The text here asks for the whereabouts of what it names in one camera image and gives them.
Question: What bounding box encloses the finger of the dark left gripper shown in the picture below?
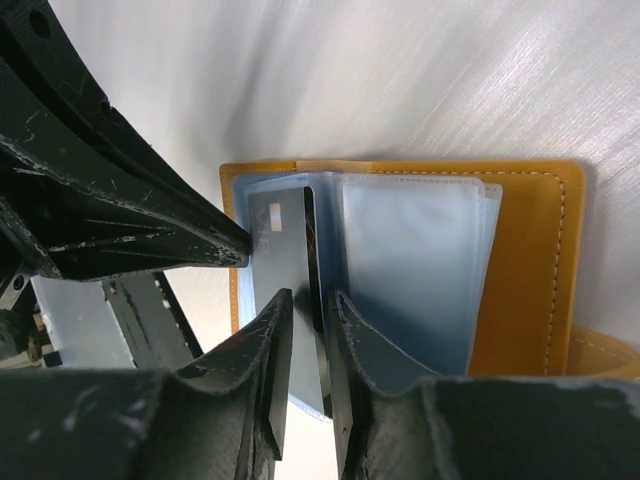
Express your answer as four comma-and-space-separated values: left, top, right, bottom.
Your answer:
1, 136, 249, 281
1, 1, 250, 255

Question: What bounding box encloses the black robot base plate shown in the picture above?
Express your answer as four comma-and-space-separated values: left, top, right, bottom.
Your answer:
102, 272, 203, 371

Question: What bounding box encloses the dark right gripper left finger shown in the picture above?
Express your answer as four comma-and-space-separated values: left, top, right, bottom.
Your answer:
176, 288, 293, 479

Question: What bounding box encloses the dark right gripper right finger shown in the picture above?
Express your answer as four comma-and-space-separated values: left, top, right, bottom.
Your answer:
328, 290, 438, 479

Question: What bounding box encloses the yellow leather card holder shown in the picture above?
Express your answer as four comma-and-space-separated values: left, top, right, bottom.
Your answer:
219, 158, 640, 421

